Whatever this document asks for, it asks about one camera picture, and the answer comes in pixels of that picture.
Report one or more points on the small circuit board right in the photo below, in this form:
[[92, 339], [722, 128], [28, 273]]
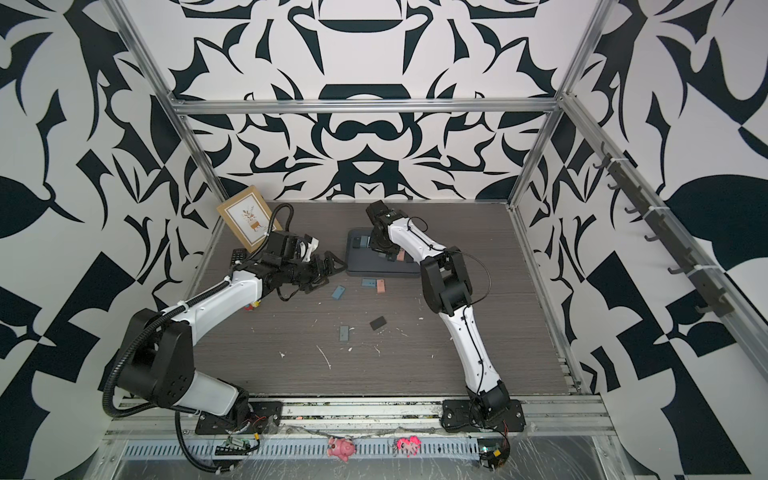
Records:
[[494, 457]]

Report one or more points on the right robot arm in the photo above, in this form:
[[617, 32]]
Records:
[[447, 291]]

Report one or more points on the black remote control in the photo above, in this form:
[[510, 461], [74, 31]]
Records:
[[238, 256]]

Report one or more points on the pink toy right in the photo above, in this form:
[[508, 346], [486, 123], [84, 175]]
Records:
[[408, 446]]

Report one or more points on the small circuit board left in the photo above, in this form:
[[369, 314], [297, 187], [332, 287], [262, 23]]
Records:
[[238, 447]]

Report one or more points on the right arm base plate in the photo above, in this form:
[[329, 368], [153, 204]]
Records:
[[468, 416]]

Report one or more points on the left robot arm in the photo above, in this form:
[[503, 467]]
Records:
[[155, 366]]

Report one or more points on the pink toy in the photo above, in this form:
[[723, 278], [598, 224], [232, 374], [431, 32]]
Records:
[[341, 448], [408, 446]]

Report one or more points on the white slotted cable duct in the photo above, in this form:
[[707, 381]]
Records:
[[316, 449]]

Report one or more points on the pink toy left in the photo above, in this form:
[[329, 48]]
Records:
[[341, 448]]

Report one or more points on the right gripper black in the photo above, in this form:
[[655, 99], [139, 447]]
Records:
[[388, 249]]

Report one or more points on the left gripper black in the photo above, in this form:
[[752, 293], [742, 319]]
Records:
[[319, 274]]

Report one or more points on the small circuit board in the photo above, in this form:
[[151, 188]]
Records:
[[238, 447], [494, 457]]

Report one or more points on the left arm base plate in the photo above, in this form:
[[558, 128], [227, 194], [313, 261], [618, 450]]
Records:
[[254, 417]]

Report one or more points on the red yellow toy fish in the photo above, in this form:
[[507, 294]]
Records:
[[253, 306]]

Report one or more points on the grey eraser lower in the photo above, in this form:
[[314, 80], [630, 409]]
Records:
[[344, 332]]

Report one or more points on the wooden picture frame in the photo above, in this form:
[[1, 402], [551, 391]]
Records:
[[247, 214]]

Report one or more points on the black wall hook rail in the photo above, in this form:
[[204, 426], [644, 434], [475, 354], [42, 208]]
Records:
[[667, 230]]

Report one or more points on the dark grey storage tray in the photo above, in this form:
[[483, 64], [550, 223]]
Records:
[[365, 262]]

